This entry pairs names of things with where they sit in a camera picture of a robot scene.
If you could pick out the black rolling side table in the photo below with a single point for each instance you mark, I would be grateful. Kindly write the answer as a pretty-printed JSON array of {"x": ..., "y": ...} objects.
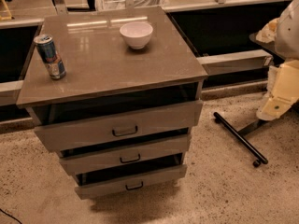
[{"x": 241, "y": 137}]

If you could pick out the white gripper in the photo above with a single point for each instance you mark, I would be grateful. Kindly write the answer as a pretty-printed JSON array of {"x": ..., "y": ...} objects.
[{"x": 289, "y": 32}]

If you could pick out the grey middle drawer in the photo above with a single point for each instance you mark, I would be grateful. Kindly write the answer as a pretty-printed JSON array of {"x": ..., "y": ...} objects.
[{"x": 118, "y": 156}]

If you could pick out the grey bottom drawer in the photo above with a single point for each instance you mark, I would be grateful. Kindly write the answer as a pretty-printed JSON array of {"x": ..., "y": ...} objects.
[{"x": 131, "y": 182}]

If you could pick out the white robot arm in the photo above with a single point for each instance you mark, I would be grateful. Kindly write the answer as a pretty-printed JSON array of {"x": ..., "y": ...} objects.
[{"x": 288, "y": 20}]

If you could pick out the blue silver drink can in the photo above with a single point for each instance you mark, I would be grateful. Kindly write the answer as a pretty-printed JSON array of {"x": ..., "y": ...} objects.
[{"x": 50, "y": 56}]

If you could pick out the grey drawer cabinet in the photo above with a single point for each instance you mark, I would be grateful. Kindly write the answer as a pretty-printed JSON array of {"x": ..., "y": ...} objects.
[{"x": 104, "y": 77}]

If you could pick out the white ceramic bowl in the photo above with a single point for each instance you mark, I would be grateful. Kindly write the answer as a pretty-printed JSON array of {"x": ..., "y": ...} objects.
[{"x": 136, "y": 34}]

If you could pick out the grey drawer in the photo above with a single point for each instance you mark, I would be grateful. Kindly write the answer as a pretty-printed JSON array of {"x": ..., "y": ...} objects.
[
  {"x": 87, "y": 132},
  {"x": 131, "y": 182},
  {"x": 118, "y": 156}
]

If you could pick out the yellow frame object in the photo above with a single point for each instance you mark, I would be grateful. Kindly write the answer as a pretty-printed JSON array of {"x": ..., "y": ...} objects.
[{"x": 5, "y": 14}]

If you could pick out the white wire basket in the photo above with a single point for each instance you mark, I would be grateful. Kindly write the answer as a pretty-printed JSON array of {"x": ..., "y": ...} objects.
[{"x": 102, "y": 5}]

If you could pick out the grey top drawer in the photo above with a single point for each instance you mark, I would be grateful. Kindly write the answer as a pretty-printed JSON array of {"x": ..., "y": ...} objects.
[{"x": 87, "y": 132}]

